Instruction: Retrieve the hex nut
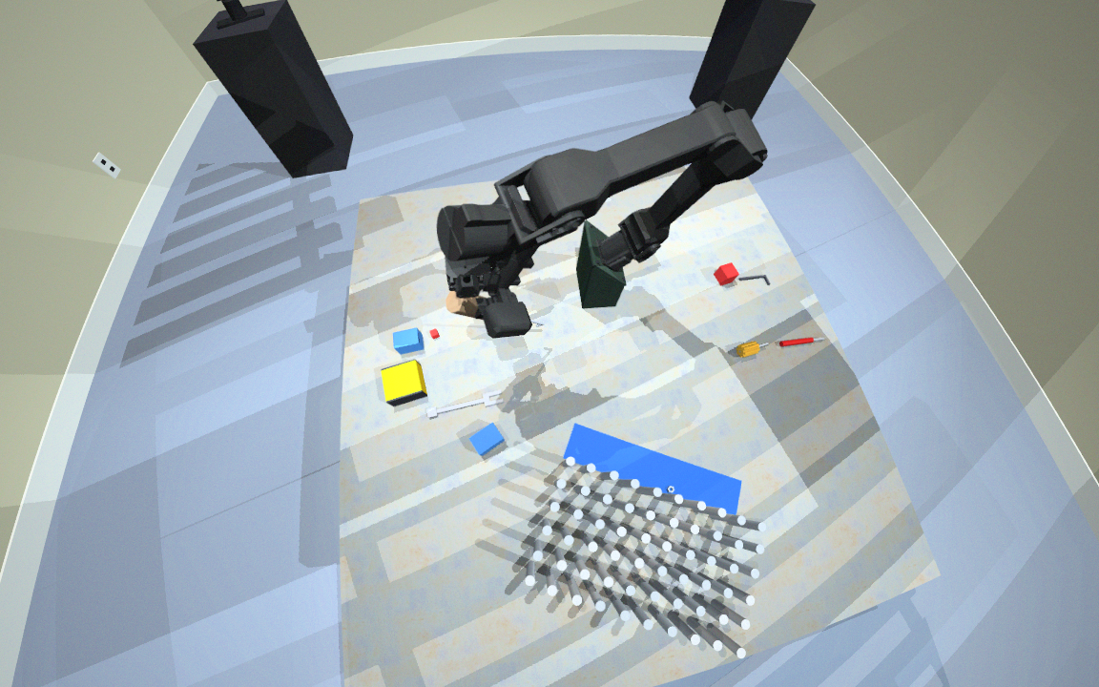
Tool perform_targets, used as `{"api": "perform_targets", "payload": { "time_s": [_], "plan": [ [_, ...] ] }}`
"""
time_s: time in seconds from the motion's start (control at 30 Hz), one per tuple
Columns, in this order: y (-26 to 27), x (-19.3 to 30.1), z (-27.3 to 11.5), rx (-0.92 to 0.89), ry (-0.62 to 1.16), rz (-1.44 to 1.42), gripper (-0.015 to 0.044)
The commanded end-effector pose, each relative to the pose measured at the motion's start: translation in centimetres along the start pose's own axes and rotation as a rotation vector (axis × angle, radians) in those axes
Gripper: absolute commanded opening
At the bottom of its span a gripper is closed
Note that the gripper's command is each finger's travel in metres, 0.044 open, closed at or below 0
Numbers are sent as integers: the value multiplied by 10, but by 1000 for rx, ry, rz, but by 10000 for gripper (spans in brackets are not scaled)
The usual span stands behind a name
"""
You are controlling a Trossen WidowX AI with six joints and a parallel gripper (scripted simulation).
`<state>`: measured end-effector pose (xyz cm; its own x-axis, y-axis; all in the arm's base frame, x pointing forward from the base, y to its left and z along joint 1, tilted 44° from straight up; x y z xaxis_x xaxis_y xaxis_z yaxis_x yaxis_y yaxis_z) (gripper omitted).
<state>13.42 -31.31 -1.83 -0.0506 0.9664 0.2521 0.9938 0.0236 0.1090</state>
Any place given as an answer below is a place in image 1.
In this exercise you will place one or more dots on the blue cube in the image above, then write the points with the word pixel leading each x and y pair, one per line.
pixel 486 439
pixel 407 341

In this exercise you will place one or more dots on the blue flat strip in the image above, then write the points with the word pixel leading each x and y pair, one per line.
pixel 653 469

